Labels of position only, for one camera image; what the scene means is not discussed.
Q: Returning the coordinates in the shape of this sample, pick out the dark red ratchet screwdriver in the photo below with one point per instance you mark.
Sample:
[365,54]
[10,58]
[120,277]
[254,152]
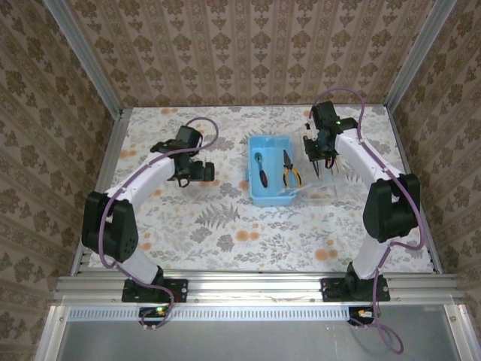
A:
[264,176]

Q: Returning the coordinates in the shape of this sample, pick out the blue plastic tool box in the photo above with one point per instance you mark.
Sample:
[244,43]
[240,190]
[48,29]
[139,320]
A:
[270,199]

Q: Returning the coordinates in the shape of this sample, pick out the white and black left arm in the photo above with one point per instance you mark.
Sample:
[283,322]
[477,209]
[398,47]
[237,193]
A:
[112,233]

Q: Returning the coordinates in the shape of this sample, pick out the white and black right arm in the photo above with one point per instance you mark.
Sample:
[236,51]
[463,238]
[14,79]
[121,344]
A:
[391,214]

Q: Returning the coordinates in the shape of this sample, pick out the floral table cloth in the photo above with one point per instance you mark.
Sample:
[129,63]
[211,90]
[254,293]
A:
[263,240]

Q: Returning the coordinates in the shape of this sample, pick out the black left controller board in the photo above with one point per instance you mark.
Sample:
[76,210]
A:
[158,311]

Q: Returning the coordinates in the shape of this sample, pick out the black controller board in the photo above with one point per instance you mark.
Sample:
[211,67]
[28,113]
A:
[360,314]
[158,311]

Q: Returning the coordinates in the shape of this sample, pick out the black right controller board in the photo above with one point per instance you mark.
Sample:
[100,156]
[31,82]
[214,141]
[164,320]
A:
[360,314]

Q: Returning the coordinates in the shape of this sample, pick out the grey metal panel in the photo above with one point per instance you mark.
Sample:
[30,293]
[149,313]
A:
[244,342]

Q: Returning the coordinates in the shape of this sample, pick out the aluminium right side rail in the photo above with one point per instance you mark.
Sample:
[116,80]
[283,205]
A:
[404,150]

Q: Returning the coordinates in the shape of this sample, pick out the aluminium left side rail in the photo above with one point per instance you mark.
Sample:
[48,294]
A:
[111,158]

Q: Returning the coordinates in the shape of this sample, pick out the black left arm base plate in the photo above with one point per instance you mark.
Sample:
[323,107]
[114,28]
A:
[180,289]

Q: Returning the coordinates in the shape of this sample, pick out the aluminium front frame rail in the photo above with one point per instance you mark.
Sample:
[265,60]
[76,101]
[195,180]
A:
[255,287]

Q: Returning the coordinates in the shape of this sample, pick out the aluminium left frame post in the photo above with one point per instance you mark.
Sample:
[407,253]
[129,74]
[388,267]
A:
[86,64]

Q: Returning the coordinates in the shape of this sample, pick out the aluminium frame post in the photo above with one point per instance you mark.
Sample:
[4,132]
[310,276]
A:
[417,56]
[86,64]

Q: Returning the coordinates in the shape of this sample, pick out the aluminium right frame post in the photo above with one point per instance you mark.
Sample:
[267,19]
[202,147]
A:
[417,56]

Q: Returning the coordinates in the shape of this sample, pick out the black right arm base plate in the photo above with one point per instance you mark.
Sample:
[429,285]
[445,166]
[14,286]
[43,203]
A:
[383,291]

